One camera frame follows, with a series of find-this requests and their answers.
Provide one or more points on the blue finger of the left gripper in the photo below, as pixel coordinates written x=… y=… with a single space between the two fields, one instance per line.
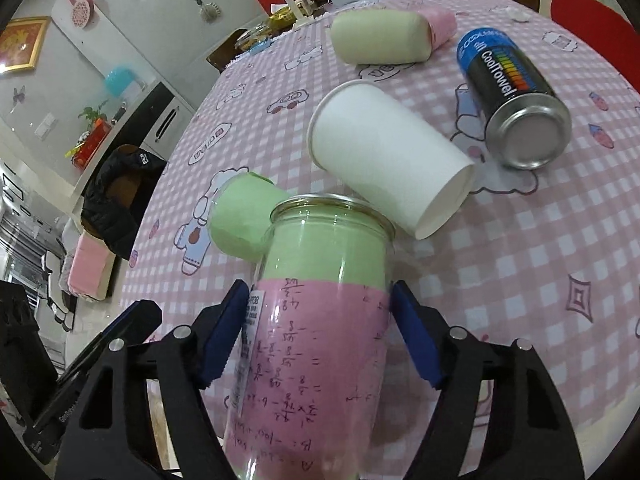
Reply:
x=134 y=326

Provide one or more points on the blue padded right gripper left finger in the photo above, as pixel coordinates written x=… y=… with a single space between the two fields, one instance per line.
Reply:
x=110 y=433

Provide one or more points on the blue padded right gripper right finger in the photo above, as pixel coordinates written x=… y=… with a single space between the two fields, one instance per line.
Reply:
x=529 y=433

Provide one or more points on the pink green clear plastic cup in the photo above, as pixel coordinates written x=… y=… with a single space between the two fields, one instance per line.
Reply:
x=313 y=350

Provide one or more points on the small green cup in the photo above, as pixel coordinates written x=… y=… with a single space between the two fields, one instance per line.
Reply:
x=239 y=212

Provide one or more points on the white paper cup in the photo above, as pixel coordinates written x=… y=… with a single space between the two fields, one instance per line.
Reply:
x=391 y=157

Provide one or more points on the pale green pink cup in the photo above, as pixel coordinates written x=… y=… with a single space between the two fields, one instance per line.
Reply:
x=389 y=36

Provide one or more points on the pink towel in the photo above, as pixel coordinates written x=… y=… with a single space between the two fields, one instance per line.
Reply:
x=91 y=269

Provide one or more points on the pink checkered tablecloth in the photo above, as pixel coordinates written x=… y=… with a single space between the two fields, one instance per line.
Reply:
x=551 y=253

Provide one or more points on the black jacket on chair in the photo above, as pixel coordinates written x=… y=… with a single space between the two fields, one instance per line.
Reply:
x=116 y=198

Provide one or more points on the red tray with fruit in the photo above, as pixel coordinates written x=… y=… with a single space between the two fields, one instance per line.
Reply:
x=81 y=154

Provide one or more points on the white black sideboard cabinet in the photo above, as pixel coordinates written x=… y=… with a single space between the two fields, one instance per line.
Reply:
x=155 y=121

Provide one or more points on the green potted plant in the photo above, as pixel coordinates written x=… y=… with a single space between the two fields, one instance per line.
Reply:
x=92 y=115

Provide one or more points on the blue black spray can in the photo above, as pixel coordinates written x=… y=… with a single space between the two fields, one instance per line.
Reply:
x=527 y=125

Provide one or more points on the blue white humidifier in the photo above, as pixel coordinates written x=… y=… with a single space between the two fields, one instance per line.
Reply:
x=123 y=83

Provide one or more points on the brown wooden chair left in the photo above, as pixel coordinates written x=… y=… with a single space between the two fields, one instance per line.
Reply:
x=226 y=51

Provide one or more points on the gold framed red picture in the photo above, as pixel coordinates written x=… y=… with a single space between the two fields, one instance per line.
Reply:
x=21 y=43

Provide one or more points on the red fabric chair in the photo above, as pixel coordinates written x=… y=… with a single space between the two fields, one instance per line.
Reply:
x=603 y=29

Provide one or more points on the red white hanging fan ornament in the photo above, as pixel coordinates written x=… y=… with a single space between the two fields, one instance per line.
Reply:
x=82 y=12

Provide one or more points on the yellow snack box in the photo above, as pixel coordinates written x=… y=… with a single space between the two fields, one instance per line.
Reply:
x=282 y=19

